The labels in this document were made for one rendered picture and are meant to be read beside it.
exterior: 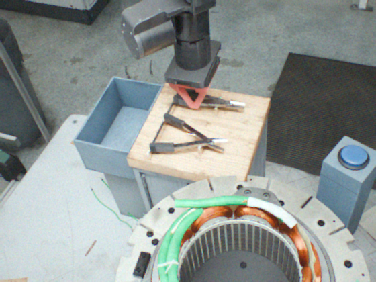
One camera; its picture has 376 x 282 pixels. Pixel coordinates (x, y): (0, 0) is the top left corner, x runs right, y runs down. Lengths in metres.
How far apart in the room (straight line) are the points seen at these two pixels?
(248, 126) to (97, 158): 0.27
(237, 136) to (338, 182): 0.18
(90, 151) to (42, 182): 0.36
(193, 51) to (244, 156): 0.19
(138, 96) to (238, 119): 0.23
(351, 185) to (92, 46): 2.20
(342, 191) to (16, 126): 1.70
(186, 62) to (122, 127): 0.26
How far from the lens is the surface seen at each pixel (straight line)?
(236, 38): 2.68
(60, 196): 1.12
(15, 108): 2.19
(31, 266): 1.06
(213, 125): 0.79
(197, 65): 0.72
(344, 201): 0.84
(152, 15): 0.63
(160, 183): 0.82
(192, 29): 0.67
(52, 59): 2.80
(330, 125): 2.22
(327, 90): 2.37
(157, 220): 0.66
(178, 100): 0.80
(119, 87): 0.93
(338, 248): 0.64
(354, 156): 0.79
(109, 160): 0.82
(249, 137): 0.77
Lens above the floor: 1.66
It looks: 50 degrees down
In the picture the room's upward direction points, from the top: 9 degrees counter-clockwise
